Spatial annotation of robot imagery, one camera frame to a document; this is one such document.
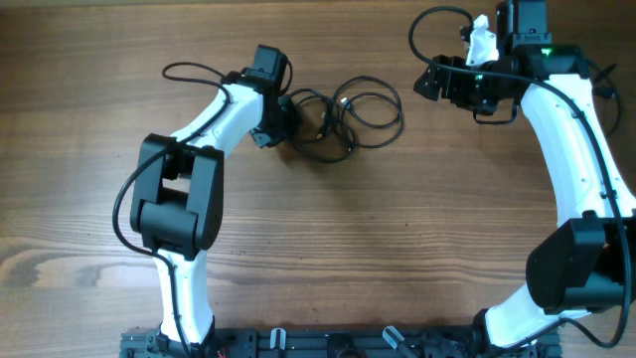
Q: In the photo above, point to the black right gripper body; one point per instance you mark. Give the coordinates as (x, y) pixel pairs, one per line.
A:
(473, 90)

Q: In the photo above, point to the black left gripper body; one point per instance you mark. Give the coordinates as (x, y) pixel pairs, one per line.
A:
(277, 127)

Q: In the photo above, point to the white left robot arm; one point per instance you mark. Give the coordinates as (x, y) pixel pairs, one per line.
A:
(178, 198)

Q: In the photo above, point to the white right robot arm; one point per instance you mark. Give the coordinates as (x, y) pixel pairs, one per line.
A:
(587, 265)

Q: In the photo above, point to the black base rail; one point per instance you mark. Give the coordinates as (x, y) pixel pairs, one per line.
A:
(448, 341)

